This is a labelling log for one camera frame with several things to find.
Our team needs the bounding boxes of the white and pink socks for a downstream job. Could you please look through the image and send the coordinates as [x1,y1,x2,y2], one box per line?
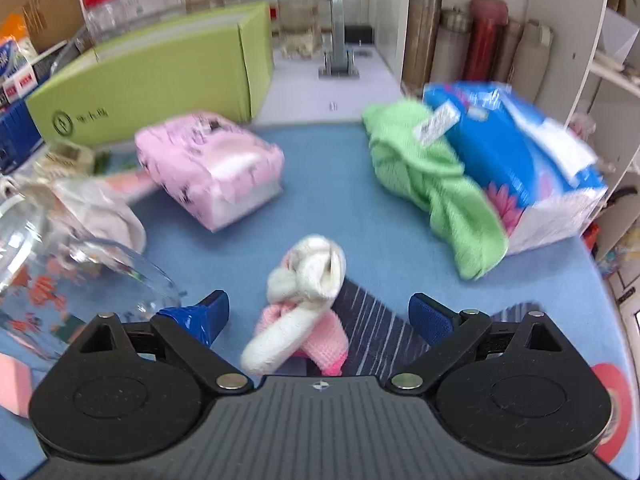
[241,234,349,377]

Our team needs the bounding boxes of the green towel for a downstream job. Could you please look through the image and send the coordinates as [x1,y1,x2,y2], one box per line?
[362,99,509,280]

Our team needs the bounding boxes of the pink tissue pack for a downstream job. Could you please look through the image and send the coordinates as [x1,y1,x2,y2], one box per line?
[134,110,284,232]

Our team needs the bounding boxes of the cotton swab bag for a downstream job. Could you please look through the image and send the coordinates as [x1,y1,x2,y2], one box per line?
[34,141,111,181]

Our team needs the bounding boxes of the striped dark cloth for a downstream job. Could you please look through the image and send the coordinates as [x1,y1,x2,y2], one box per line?
[305,277,542,380]

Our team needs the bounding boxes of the blue tissue package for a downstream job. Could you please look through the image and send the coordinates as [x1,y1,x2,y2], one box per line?
[423,81,608,255]

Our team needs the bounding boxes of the red tape roll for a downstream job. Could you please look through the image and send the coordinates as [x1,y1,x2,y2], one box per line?
[591,363,632,465]

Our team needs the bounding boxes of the blue sealer machine box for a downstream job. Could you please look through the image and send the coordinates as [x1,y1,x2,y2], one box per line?
[0,100,42,174]

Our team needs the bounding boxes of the green cardboard box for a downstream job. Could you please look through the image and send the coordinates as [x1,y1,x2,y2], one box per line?
[26,2,273,146]

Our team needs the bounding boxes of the white black carton box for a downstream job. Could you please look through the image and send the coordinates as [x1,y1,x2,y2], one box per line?
[1,63,39,104]

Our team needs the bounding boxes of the red-cap clear jar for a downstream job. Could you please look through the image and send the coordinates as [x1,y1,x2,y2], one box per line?
[82,0,128,44]

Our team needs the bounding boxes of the cola bottle red label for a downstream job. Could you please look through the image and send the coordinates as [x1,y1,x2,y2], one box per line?
[278,0,321,58]

